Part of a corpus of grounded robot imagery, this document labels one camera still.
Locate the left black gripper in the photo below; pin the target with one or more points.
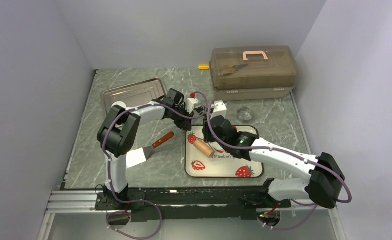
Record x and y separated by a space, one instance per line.
185 124

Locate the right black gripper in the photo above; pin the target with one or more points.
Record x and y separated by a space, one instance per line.
206 131

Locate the wooden rolling pin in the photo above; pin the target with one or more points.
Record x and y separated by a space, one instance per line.
204 148

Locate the strawberry pattern white tray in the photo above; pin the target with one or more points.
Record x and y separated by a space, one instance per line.
220 165

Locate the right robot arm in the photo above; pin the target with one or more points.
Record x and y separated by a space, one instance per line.
315 178

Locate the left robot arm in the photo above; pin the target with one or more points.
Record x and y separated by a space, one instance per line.
118 131

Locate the steel baking tray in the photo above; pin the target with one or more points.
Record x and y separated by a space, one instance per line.
134 94

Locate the yellow small object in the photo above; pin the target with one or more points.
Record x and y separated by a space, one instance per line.
203 67

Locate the brown translucent tool box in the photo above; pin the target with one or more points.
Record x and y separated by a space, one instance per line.
252 73

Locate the spatula with wooden handle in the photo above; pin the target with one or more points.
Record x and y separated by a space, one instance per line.
139 156

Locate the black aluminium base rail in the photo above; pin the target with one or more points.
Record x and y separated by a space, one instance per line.
180 203

